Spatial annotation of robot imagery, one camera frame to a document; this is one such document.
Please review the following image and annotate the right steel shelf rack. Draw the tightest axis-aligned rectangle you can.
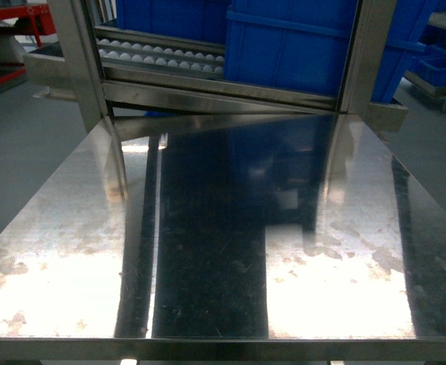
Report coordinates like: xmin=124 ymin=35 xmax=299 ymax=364
xmin=403 ymin=10 xmax=446 ymax=113

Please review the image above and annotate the red metal frame cart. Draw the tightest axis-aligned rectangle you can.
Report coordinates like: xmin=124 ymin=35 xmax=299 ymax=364
xmin=0 ymin=1 xmax=56 ymax=92

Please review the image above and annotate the small blue bin right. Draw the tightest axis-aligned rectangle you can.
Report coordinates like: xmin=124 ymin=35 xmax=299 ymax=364
xmin=419 ymin=55 xmax=446 ymax=87

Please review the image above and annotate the rear blue plastic bin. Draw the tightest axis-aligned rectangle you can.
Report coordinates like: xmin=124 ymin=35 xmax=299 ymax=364
xmin=116 ymin=0 xmax=231 ymax=44

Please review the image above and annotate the large blue plastic bin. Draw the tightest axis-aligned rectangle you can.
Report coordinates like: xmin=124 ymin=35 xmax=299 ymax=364
xmin=224 ymin=1 xmax=436 ymax=103

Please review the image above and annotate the stainless steel roller rack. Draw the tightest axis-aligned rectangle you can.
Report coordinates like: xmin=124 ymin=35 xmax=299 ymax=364
xmin=24 ymin=1 xmax=407 ymax=132

